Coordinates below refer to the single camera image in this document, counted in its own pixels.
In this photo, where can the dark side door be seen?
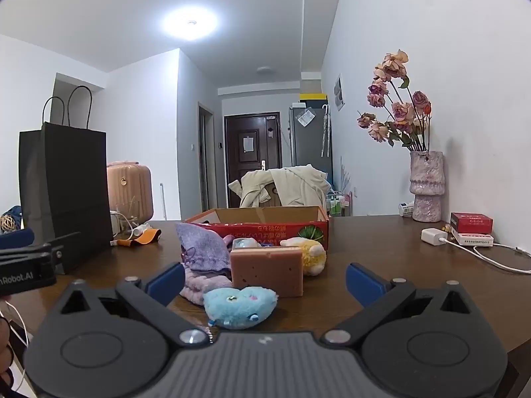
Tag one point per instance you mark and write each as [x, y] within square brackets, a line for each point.
[205, 157]

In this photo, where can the paper on fridge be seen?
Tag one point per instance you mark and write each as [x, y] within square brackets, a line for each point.
[305, 117]

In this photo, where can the wall poster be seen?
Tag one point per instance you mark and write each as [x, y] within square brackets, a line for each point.
[339, 93]

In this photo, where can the brown chair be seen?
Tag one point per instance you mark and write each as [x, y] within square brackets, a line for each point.
[273, 194]

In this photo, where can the metal rack with bottles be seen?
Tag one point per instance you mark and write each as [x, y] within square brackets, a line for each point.
[338, 205]

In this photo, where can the black paper bag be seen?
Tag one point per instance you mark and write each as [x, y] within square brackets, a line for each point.
[70, 182]

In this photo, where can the white door notice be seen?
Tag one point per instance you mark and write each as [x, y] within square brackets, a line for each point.
[248, 144]

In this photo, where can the woven rattan ball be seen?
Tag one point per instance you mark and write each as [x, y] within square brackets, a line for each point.
[7, 223]

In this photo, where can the grey fridge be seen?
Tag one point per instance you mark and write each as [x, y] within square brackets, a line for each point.
[311, 149]

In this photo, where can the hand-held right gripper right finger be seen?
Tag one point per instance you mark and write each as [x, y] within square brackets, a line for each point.
[365, 284]

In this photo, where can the pink textured vase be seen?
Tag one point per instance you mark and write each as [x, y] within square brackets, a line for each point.
[426, 186]

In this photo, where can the white charger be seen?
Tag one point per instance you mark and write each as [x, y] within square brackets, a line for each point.
[433, 235]

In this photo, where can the person's left hand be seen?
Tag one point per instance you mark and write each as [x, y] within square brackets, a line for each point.
[4, 340]

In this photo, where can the pink suitcase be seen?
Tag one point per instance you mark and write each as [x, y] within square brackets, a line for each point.
[128, 190]

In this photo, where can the beige coat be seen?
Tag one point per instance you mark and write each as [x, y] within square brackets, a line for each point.
[298, 186]

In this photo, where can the purple satin bow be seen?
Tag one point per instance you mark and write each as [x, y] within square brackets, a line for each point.
[201, 244]

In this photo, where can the small white bottle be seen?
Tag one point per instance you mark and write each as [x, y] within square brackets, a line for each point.
[406, 209]

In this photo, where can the white box with red label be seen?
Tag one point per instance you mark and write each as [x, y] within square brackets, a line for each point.
[473, 239]

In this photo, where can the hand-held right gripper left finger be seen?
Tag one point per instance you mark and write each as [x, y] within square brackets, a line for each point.
[166, 284]

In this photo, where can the yellow white plush toy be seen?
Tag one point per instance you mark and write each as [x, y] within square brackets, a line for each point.
[311, 259]

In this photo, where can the dried rose bouquet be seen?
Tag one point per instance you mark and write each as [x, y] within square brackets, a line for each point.
[402, 112]

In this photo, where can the light blue plush toy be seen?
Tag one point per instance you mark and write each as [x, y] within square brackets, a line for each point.
[240, 304]

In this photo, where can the red cardboard box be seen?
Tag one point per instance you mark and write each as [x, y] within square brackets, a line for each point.
[265, 228]

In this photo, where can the yellow black box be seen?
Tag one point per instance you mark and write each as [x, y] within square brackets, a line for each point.
[313, 99]

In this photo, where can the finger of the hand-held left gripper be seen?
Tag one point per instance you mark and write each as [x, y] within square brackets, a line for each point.
[16, 238]
[66, 251]

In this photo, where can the small ceiling lamp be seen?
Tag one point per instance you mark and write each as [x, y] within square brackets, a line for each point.
[265, 69]

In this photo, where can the dark brown entrance door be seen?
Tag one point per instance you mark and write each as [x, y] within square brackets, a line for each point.
[236, 174]

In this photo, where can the bright ceiling light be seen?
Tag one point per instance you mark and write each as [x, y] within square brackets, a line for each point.
[190, 23]

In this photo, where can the brown sponge block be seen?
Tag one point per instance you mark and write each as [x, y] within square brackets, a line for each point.
[265, 271]

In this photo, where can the white umbrella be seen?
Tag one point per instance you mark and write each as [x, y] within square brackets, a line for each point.
[327, 132]

